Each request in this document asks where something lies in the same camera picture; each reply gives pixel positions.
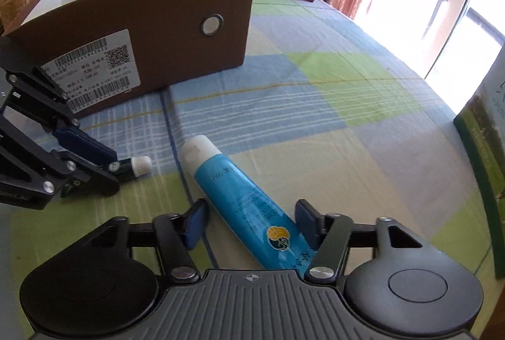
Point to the blue and white tube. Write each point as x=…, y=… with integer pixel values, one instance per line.
x=236, y=190

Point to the brown storage box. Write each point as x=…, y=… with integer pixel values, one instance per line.
x=165, y=28

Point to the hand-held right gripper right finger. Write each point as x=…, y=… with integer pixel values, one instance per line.
x=307, y=221

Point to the cow print milk carton box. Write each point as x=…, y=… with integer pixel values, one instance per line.
x=485, y=134

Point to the plaid cloth desktop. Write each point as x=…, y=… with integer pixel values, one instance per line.
x=315, y=107

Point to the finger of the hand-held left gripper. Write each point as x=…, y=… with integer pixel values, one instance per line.
x=86, y=146
x=94, y=182

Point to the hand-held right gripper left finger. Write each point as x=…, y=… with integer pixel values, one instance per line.
x=195, y=223

